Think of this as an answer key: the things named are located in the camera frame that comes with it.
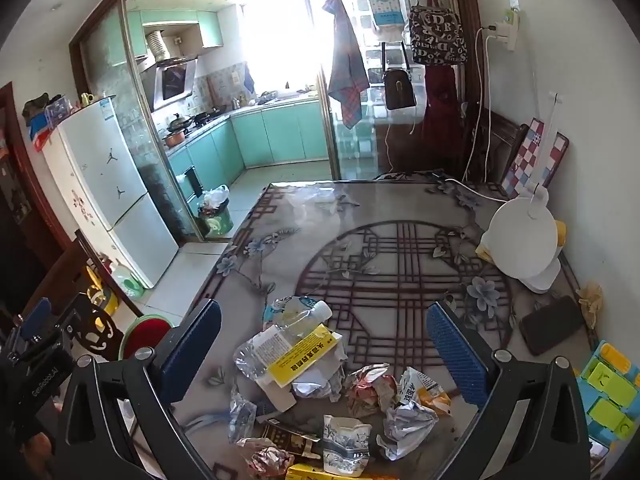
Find teal kitchen cabinets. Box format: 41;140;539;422
167;100;331;196

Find blue red box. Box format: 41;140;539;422
27;115;62;152

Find brown shoulder bag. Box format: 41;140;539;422
381;42;417;110

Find green kitchen waste bin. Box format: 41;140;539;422
196;185;235;237

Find blue white packet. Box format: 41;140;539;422
263;296;321;332

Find white wall charger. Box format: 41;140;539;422
484;10;521;51

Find red bin with green rim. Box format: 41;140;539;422
118;314;173;362

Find black phone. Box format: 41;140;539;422
518;295;586;356

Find red white wrapper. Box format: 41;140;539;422
345;364;401;417

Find blue yellow toy block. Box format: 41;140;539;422
575;340;637;447

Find green white bottle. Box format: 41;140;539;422
111;262;145;300

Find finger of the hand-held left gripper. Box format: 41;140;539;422
17;299;53;346
50;292;97;357

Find yellow crumpled wrapper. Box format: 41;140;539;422
577;282;604;329

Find crumpled red silver wrapper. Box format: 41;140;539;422
235;437;296;480

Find yellow white snack packet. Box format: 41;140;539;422
397;366;453;417

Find white cable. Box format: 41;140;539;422
435;26;508;204

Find checked cushion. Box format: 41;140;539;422
500;117;571;201

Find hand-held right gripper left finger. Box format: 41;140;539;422
55;298;223;480

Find steel range hood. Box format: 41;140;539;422
145;30;199;112

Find dark wooden chair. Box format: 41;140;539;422
465;109;527;187
30;230;126;364

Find person's left hand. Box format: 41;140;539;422
19;435;57;472

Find yellow medicine box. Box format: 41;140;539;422
257;324;347;390

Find teal wall cabinets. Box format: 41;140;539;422
82;10;224;67

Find blue strap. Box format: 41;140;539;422
182;407;236;437

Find floral printed tablecloth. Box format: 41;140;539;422
180;180;603;480

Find plaid hanging cloth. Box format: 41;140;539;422
322;0;370;129

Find clear plastic bottle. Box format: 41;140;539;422
234;301;333;380

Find yellow carton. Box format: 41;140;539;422
285;462;366;480

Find dark brown packet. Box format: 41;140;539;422
262;417;324;461

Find crumpled white paper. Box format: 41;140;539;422
292;355;347;404

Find dark green cloth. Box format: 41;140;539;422
22;92;67;122

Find clear plastic wrapper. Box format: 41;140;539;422
227;385;259;444

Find black white printed bag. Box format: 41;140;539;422
409;5;469;66

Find yellow plastic jug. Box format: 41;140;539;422
85;265;119;314

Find blue white tissue pouch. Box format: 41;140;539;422
364;0;406;29

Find red hanging garment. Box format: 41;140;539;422
420;65;464;172

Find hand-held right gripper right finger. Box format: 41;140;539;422
425;301;592;480

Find white refrigerator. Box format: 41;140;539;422
42;96;180;289

